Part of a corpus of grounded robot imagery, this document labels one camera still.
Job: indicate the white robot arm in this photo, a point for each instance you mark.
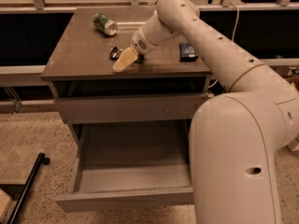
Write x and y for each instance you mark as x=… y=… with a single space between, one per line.
x=233 y=136

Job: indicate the green soda can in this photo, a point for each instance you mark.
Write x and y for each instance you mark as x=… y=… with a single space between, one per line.
x=105 y=25

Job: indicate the black metal stand leg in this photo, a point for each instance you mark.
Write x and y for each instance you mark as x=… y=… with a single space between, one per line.
x=41 y=159

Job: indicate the grey drawer cabinet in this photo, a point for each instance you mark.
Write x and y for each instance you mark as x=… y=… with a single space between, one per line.
x=80 y=65

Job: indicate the dark blue snack packet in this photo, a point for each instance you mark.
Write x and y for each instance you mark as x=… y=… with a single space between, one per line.
x=187 y=53

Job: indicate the open grey middle drawer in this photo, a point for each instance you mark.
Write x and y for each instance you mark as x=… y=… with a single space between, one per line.
x=130 y=165

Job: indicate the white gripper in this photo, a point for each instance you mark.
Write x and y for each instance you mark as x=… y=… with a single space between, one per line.
x=139 y=44

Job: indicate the rxbar chocolate bar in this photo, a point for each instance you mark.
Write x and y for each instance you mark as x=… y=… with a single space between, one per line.
x=115 y=53

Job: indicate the closed grey top drawer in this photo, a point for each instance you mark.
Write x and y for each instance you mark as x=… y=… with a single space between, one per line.
x=111 y=109

